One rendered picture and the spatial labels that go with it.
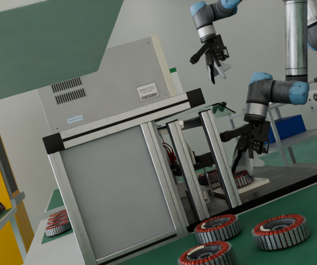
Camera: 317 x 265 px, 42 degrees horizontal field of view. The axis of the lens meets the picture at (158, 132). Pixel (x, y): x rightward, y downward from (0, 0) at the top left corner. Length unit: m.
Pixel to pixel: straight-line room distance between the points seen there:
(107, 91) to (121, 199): 0.33
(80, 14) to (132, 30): 6.61
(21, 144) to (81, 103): 5.45
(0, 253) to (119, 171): 3.89
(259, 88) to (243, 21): 6.23
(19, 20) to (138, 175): 0.79
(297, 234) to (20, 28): 0.64
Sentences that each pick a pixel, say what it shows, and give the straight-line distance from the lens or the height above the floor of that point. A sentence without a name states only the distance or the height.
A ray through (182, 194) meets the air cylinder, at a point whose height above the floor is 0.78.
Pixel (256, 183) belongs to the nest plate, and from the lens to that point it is 1.36.
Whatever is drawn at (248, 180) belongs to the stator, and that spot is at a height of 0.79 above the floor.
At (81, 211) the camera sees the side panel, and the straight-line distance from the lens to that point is 1.10.
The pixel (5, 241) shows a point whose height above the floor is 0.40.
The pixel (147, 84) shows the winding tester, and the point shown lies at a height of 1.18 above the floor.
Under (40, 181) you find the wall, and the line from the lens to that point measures 6.64.
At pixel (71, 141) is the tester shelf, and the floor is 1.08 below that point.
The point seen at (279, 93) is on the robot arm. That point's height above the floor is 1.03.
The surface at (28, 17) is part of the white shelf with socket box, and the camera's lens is 0.37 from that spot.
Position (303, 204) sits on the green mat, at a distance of 1.12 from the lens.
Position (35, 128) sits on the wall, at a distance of 6.65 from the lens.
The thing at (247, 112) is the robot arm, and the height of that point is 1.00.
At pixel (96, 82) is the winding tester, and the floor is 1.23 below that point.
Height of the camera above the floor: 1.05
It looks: 1 degrees down
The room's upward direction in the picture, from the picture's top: 18 degrees counter-clockwise
